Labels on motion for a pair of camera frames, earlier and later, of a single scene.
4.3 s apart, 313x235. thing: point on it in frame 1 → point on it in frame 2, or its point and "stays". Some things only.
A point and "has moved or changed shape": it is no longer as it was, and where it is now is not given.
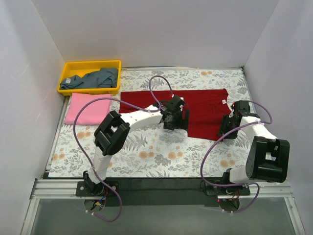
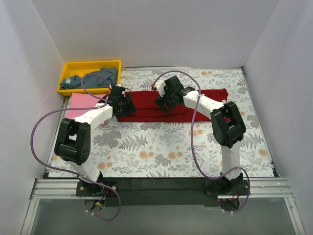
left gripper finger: (172, 125) → (124, 113)
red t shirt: (207, 107) has moved or changed shape
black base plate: (155, 191) stays
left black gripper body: (176, 121) → (126, 107)
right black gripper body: (225, 127) → (164, 103)
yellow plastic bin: (81, 68) stays
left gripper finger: (185, 122) → (131, 106)
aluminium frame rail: (45, 188) stays
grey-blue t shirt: (104, 78) stays
